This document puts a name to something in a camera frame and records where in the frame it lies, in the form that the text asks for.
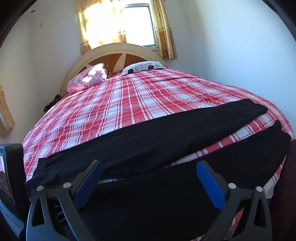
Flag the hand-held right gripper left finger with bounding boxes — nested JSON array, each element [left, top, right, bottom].
[[26, 159, 103, 241]]

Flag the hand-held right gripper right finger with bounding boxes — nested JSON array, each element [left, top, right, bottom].
[[196, 160, 274, 241]]

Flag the black pants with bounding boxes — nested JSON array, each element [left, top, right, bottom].
[[25, 98, 292, 241]]

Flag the yellow curtain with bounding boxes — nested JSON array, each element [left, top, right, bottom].
[[150, 0, 178, 59], [0, 88, 15, 132], [76, 0, 127, 55]]

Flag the person's dark maroon clothing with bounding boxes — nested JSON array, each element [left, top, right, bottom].
[[273, 139, 296, 241]]

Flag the dark patterned cloth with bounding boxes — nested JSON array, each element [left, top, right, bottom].
[[43, 94, 61, 111]]

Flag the red plaid bed sheet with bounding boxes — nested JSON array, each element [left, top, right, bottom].
[[22, 67, 295, 232]]

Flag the pink pillow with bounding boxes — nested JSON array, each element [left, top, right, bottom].
[[67, 63, 109, 93]]

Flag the beige wooden headboard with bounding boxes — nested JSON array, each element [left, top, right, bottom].
[[60, 43, 170, 96]]

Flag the white black-patterned pillow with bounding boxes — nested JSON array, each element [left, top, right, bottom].
[[120, 61, 166, 76]]

